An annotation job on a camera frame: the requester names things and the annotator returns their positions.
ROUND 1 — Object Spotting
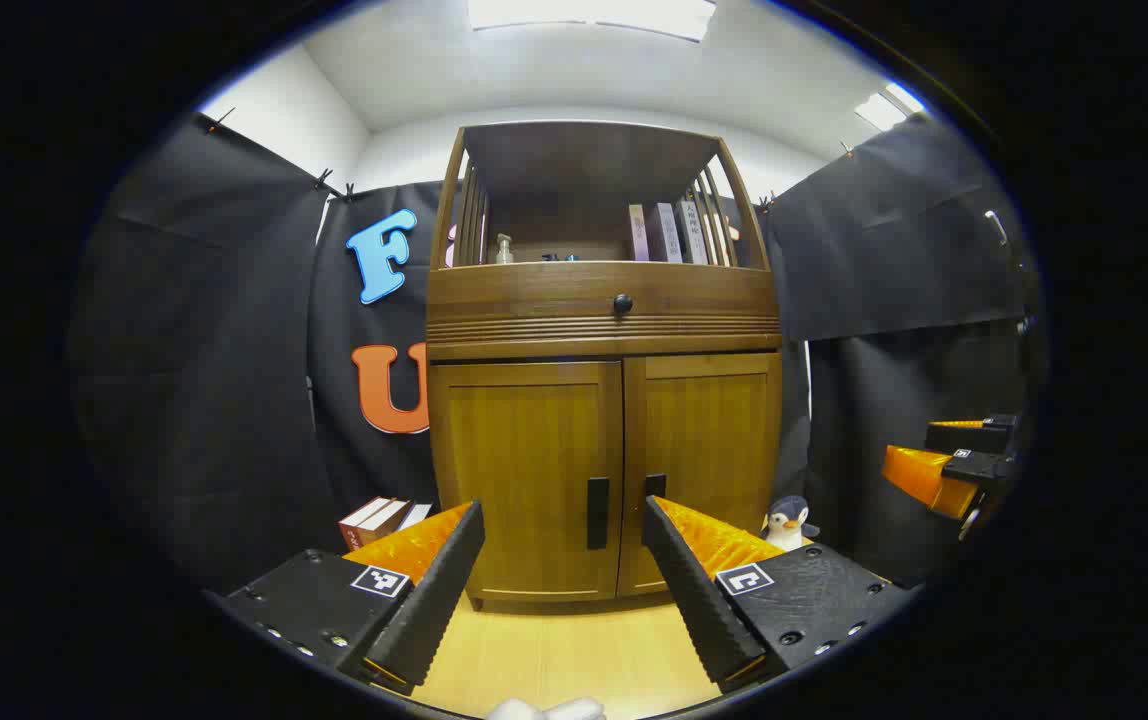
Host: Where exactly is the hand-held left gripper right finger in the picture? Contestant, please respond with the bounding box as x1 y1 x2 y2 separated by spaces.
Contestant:
642 495 920 696

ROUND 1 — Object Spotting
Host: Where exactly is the black backdrop cloth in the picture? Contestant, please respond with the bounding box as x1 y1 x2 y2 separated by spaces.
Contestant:
69 112 1045 596

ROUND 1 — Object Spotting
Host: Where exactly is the small ceiling light panel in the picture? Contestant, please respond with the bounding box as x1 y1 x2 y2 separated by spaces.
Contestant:
854 82 927 133

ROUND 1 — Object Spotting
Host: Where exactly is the wooden double-door shoe cabinet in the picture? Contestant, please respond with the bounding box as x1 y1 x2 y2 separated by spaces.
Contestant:
424 120 785 613

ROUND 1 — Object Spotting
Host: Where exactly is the wooden shoe cabinet door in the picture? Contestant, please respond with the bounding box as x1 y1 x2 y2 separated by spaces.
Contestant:
619 352 783 598
429 362 625 604

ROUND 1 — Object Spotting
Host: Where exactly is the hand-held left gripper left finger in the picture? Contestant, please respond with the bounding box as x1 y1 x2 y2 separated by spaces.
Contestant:
219 500 487 698

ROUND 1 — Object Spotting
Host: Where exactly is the red-brown book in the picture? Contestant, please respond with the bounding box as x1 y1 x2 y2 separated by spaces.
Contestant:
366 498 415 541
339 497 395 551

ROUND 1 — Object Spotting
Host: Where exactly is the wooden cabinet drawer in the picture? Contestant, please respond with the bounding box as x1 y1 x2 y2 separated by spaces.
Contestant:
426 262 782 349

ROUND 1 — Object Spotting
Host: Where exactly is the large ceiling light panel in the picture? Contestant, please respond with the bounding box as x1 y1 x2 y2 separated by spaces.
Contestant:
467 0 717 43

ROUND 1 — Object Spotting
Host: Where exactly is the penguin plush toy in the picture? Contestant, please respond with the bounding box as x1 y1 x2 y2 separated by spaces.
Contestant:
761 495 822 553

